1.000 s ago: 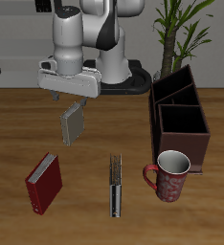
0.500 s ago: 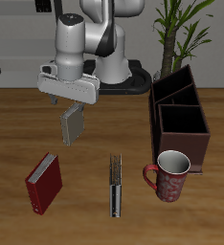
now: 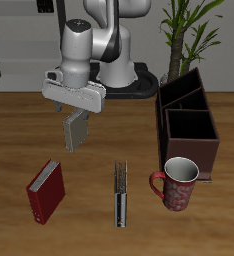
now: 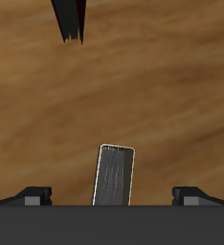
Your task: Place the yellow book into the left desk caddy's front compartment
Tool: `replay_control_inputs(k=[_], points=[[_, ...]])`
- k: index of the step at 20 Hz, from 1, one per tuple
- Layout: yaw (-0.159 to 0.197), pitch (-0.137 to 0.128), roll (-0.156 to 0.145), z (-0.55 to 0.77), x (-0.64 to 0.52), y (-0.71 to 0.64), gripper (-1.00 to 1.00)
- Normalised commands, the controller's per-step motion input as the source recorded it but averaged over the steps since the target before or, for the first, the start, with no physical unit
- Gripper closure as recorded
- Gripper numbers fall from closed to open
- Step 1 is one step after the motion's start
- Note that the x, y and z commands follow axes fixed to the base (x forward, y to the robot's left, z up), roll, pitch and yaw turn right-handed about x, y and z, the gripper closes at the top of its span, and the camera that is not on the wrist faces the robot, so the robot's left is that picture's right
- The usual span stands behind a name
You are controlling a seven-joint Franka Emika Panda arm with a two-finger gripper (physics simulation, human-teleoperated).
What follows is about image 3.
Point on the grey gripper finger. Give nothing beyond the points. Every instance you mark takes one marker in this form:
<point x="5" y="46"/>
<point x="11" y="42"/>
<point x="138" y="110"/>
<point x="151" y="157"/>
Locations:
<point x="58" y="106"/>
<point x="85" y="114"/>

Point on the dark brown desk caddy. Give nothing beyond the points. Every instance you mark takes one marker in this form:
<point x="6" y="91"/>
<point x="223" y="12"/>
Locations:
<point x="192" y="151"/>

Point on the red book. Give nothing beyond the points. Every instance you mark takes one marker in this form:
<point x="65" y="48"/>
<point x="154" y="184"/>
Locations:
<point x="49" y="195"/>

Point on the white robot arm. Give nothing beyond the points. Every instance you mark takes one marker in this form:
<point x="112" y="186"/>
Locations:
<point x="109" y="50"/>

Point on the small black wall box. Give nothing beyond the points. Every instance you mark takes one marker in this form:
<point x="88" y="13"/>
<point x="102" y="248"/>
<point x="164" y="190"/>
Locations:
<point x="45" y="5"/>

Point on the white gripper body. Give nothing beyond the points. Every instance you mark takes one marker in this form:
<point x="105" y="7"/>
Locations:
<point x="75" y="96"/>

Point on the red patterned mug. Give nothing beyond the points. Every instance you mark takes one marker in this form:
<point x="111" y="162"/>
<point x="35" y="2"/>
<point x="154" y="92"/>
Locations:
<point x="179" y="193"/>

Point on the olive grey book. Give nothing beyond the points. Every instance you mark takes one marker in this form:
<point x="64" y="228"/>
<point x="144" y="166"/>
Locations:
<point x="76" y="135"/>

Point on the black wall post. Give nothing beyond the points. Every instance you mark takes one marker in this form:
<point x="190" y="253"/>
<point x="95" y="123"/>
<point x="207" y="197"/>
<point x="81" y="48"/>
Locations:
<point x="60" y="23"/>

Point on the flat black base plate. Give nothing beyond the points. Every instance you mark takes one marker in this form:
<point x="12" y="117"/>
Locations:
<point x="145" y="85"/>

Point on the green pot plant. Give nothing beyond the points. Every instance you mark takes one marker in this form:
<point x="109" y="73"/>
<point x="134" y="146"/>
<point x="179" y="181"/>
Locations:
<point x="176" y="50"/>

